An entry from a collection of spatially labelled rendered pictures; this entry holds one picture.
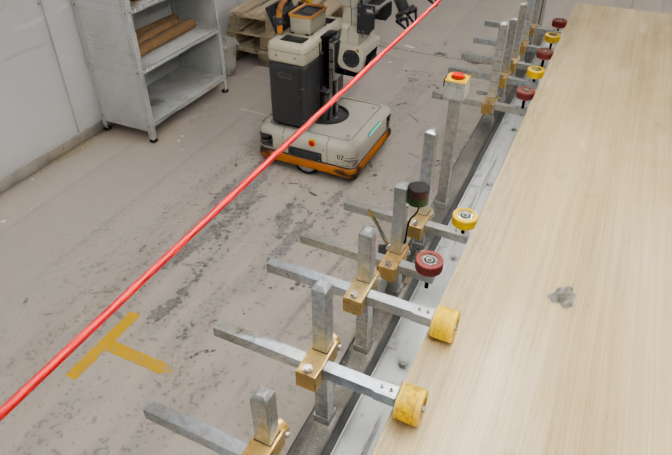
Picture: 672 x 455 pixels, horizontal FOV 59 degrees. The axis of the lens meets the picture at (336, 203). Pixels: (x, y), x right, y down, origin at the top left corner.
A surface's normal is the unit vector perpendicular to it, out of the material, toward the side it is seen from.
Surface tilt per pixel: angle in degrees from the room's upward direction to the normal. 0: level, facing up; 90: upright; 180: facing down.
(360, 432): 0
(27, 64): 90
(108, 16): 90
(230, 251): 0
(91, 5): 90
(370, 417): 0
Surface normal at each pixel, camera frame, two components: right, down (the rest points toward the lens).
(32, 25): 0.90, 0.25
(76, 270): 0.00, -0.81
